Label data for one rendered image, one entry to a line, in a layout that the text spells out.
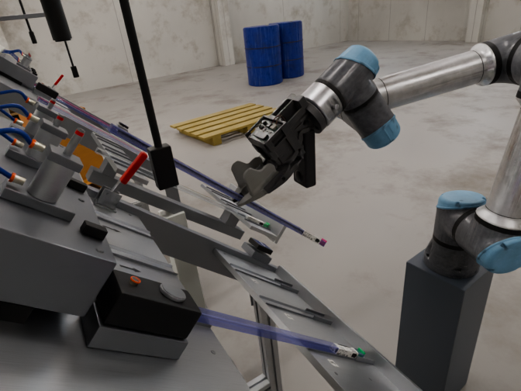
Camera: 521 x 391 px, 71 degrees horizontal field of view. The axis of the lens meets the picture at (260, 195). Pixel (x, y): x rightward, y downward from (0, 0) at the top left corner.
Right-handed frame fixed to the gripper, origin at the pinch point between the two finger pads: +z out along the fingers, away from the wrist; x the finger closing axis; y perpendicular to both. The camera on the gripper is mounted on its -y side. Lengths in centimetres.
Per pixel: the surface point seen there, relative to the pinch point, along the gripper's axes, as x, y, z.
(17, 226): 27.0, 31.5, 14.4
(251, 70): -556, -223, -234
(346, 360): 23.7, -18.4, 7.8
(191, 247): -8.0, -4.6, 13.0
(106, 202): -5.1, 15.5, 15.5
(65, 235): 26.0, 28.5, 13.6
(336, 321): 13.0, -27.1, 4.1
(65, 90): -872, -88, 27
